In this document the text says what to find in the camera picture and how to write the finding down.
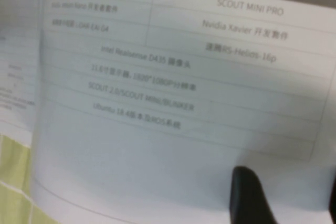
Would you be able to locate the green checked tablecloth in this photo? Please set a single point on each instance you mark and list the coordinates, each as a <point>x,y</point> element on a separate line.
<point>13,169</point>

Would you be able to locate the white product catalogue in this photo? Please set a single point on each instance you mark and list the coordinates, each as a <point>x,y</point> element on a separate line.
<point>157,155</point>

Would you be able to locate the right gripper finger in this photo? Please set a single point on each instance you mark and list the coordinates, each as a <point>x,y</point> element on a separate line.
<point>249,203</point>

